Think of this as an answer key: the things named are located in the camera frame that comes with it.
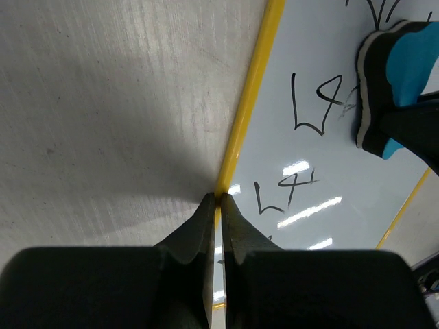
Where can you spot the blue black whiteboard eraser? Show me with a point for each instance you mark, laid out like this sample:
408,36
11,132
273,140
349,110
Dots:
393,67

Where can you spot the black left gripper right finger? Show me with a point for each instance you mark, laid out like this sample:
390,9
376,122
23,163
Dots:
246,259

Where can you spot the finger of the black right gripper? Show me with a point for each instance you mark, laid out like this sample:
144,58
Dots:
416,128

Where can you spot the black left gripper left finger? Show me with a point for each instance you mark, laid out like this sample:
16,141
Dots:
185,293

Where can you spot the yellow framed small whiteboard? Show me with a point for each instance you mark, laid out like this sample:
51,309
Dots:
292,165

